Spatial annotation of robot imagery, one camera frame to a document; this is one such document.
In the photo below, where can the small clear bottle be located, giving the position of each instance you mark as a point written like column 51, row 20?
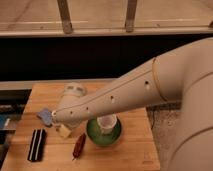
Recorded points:
column 63, row 130

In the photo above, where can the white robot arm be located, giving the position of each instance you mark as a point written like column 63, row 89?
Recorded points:
column 184, row 74

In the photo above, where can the translucent plastic cup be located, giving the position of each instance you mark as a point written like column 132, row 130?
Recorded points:
column 107, row 123

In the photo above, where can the green plate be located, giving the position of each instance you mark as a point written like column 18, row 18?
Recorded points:
column 95, row 135

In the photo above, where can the wooden cutting board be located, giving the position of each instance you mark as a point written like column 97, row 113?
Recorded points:
column 134, row 150

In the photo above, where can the blue sponge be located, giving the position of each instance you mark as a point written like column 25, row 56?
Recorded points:
column 46, row 116

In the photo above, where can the black white striped block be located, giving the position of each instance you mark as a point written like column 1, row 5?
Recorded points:
column 37, row 145

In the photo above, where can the right metal post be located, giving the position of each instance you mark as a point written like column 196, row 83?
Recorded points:
column 130, row 15

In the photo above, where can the metal post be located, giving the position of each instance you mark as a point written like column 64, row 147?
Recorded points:
column 65, row 16
column 130, row 15

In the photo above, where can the left metal post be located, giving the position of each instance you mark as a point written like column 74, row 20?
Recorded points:
column 65, row 16

